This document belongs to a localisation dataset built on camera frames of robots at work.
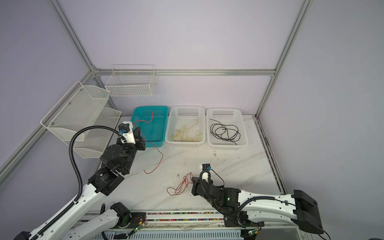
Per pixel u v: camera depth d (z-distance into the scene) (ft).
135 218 2.42
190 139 3.44
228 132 3.56
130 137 1.85
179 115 3.87
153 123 3.79
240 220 2.13
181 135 3.44
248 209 1.65
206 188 1.76
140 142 1.91
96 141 1.66
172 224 2.40
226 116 3.76
